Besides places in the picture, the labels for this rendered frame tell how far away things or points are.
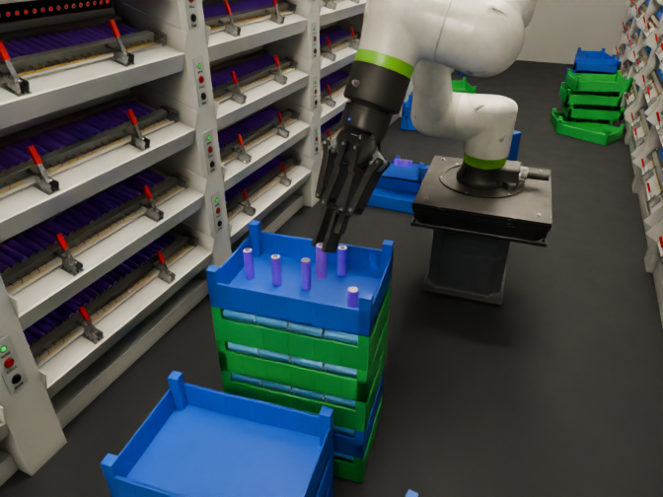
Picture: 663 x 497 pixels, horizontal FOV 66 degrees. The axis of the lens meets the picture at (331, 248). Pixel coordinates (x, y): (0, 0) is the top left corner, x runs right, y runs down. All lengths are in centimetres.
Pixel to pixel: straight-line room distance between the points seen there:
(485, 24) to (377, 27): 15
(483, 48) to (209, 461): 76
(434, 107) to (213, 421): 98
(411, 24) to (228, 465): 74
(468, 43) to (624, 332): 115
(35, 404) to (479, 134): 126
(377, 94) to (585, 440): 94
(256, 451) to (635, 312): 129
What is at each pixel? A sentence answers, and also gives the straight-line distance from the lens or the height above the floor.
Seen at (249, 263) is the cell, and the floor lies 44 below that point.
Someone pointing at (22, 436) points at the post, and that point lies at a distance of 128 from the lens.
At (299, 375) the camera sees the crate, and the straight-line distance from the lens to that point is 100.
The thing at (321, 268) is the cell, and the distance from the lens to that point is 86.
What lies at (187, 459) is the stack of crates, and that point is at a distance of 95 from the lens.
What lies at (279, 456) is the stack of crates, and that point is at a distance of 93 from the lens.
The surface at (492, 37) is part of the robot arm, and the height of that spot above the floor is 87.
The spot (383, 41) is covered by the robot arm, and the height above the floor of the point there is 85.
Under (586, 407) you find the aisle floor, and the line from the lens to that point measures 145.
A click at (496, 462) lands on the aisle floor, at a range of 127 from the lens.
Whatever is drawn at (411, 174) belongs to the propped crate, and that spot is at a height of 12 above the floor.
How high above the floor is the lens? 98
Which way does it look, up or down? 31 degrees down
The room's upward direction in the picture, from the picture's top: straight up
